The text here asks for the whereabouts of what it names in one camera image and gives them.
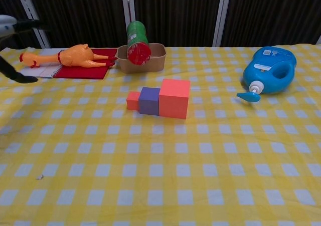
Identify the brown paper tray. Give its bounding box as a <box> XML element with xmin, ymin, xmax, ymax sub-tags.
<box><xmin>117</xmin><ymin>43</ymin><xmax>167</xmax><ymax>74</ymax></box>

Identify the small red foam cube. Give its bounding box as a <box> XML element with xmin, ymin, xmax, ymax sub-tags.
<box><xmin>126</xmin><ymin>91</ymin><xmax>141</xmax><ymax>111</ymax></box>

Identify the green chip can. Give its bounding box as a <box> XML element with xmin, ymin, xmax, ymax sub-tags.
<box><xmin>126</xmin><ymin>21</ymin><xmax>152</xmax><ymax>66</ymax></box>

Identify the blue pump detergent bottle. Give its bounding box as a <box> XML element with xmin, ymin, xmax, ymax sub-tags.
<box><xmin>236</xmin><ymin>46</ymin><xmax>297</xmax><ymax>103</ymax></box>

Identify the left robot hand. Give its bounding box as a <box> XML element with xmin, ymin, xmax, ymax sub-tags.
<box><xmin>0</xmin><ymin>15</ymin><xmax>48</xmax><ymax>84</ymax></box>

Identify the white metal frame post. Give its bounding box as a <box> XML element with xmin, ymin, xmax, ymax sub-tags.
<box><xmin>212</xmin><ymin>0</ymin><xmax>232</xmax><ymax>47</ymax></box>
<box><xmin>14</xmin><ymin>0</ymin><xmax>51</xmax><ymax>49</ymax></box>
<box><xmin>121</xmin><ymin>0</ymin><xmax>136</xmax><ymax>24</ymax></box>

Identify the large red foam cube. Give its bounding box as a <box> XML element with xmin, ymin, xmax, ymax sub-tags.
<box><xmin>158</xmin><ymin>78</ymin><xmax>191</xmax><ymax>120</ymax></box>

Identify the purple foam cube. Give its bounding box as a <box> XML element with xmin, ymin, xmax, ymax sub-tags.
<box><xmin>138</xmin><ymin>87</ymin><xmax>161</xmax><ymax>116</ymax></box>

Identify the orange rubber chicken toy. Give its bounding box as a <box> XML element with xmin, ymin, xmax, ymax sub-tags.
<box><xmin>19</xmin><ymin>44</ymin><xmax>118</xmax><ymax>69</ymax></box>

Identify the red spiral notebook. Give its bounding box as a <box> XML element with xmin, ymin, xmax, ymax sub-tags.
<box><xmin>19</xmin><ymin>48</ymin><xmax>118</xmax><ymax>80</ymax></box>

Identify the yellow checkered tablecloth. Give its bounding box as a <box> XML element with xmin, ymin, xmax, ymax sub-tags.
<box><xmin>0</xmin><ymin>44</ymin><xmax>321</xmax><ymax>226</ymax></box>

